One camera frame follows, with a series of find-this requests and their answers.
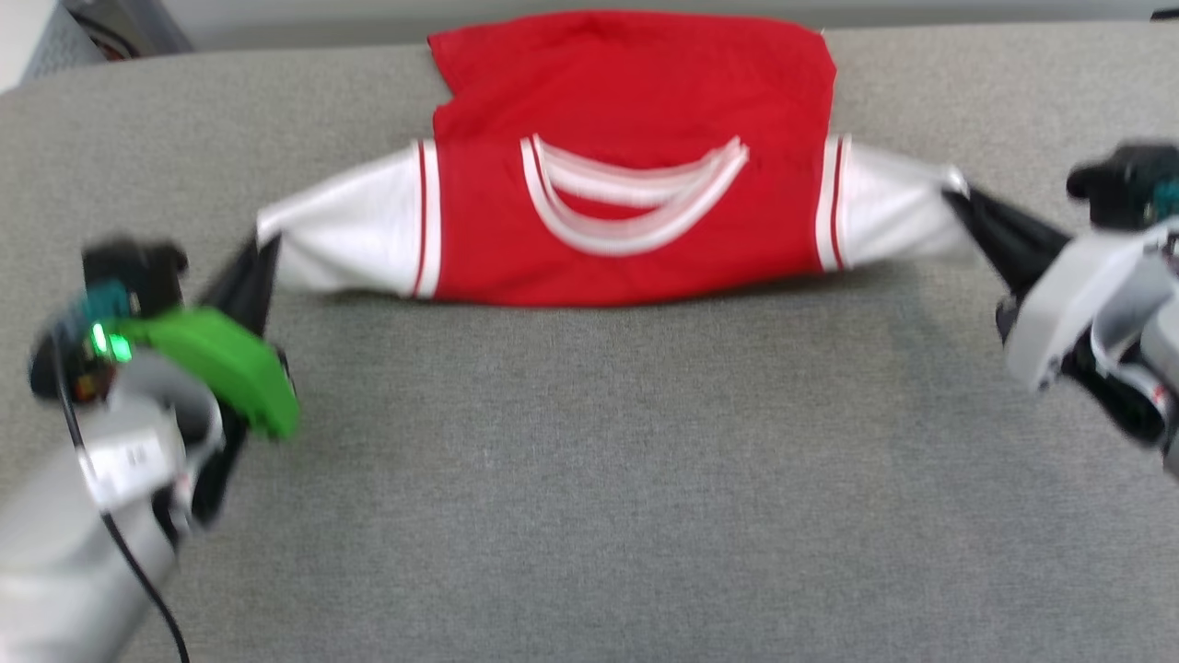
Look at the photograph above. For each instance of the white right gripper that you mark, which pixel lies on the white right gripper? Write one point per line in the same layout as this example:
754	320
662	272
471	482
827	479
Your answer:
1078	295

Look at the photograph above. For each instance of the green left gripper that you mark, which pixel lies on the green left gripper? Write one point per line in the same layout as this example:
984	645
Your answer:
230	364

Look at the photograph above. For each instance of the red and white jersey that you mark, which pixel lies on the red and white jersey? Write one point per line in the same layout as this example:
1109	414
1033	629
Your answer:
636	92

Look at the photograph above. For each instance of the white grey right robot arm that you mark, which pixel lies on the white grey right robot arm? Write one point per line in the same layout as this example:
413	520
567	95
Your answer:
1162	354

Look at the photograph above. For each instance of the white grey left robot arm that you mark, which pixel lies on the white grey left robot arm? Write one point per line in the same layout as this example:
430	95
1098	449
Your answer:
55	571

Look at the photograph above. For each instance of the white partition panel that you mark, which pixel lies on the white partition panel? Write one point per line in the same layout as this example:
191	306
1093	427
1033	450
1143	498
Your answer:
921	7

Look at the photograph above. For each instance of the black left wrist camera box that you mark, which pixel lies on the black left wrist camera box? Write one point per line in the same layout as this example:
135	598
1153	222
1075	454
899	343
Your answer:
138	267

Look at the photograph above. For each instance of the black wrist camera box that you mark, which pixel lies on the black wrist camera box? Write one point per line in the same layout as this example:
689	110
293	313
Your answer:
138	267
1119	175

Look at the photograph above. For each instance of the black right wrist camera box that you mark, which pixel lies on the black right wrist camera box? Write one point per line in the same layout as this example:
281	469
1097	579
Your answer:
1119	175

